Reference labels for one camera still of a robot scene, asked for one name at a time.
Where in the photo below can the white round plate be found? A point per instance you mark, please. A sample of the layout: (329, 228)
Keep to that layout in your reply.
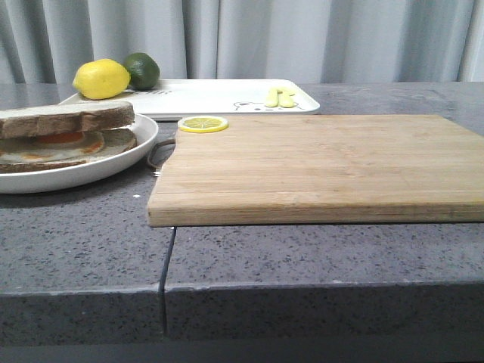
(145, 130)

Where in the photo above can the white bread slice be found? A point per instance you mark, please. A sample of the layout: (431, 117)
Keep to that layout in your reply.
(65, 118)

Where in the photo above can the white bear tray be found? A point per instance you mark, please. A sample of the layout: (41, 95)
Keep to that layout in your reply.
(174, 99)

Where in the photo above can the bottom bread slice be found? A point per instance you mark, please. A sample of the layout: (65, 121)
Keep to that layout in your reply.
(116, 141)

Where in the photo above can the lemon slice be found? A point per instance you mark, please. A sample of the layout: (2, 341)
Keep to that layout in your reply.
(203, 124)

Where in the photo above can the yellow plastic fork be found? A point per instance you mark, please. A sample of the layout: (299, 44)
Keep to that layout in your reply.
(272, 97)

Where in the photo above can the wooden cutting board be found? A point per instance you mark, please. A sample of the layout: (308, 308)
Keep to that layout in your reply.
(322, 169)

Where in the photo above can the green lime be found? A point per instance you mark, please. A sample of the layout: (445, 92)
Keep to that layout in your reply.
(143, 70)

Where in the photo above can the yellow lemon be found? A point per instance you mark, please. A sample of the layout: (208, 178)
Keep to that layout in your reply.
(101, 79)

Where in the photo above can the fried egg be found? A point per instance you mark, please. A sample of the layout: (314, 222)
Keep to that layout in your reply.
(33, 150)

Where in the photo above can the grey curtain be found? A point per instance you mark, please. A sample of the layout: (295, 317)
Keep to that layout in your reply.
(304, 41)

